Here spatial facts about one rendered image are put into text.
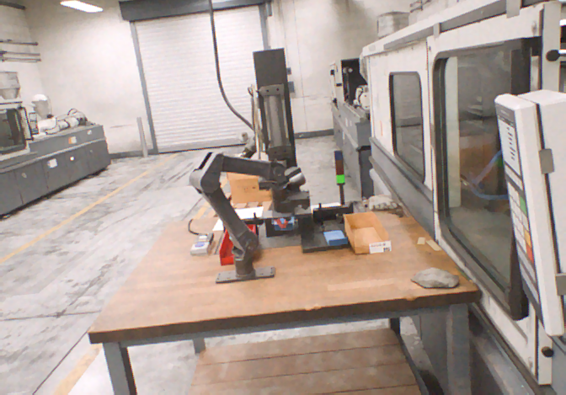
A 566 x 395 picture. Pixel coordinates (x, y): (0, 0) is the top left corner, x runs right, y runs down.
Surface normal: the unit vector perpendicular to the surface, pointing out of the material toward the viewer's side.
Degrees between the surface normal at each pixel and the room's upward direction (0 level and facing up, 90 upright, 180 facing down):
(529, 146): 90
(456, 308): 90
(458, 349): 90
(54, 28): 90
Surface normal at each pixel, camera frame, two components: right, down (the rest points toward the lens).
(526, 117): -0.26, 0.26
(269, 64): 0.00, 0.23
